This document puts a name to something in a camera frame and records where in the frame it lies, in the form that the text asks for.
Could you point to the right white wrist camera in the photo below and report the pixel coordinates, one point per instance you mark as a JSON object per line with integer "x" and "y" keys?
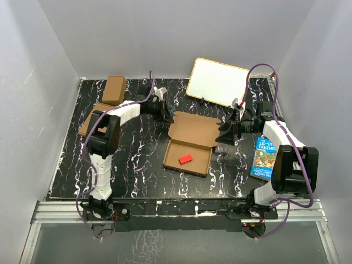
{"x": 240, "y": 106}

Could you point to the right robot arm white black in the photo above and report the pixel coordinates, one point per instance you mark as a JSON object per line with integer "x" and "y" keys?
{"x": 295, "y": 167}

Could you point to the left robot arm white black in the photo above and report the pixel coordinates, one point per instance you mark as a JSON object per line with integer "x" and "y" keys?
{"x": 101, "y": 142}

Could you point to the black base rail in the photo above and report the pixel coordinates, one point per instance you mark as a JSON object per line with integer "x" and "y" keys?
{"x": 127, "y": 215}

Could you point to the small whiteboard with wooden frame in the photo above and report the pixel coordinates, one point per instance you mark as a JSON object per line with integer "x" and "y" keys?
{"x": 216, "y": 82}

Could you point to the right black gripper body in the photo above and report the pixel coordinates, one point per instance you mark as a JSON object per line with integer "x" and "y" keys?
{"x": 248, "y": 126}

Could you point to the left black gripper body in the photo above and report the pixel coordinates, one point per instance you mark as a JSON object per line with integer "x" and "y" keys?
{"x": 154, "y": 109}

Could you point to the aluminium frame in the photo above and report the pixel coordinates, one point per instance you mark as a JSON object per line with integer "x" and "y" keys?
{"x": 65, "y": 212}

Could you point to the red rectangular block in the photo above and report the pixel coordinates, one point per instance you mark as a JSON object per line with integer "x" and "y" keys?
{"x": 185, "y": 159}

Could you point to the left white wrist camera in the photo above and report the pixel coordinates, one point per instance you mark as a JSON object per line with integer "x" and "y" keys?
{"x": 159, "y": 93}

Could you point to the folded cardboard box upright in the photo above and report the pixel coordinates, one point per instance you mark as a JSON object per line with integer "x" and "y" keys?
{"x": 114, "y": 90}

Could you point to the flat cardboard box stack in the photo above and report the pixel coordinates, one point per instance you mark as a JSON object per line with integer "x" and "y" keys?
{"x": 98, "y": 107}

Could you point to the blue treehouse book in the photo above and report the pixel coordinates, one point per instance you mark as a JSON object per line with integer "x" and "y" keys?
{"x": 264, "y": 158}

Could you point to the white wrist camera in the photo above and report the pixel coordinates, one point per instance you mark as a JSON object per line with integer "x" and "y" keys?
{"x": 240, "y": 106}
{"x": 159, "y": 93}

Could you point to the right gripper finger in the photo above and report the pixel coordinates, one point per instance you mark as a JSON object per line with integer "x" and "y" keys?
{"x": 231, "y": 117}
{"x": 227, "y": 137}

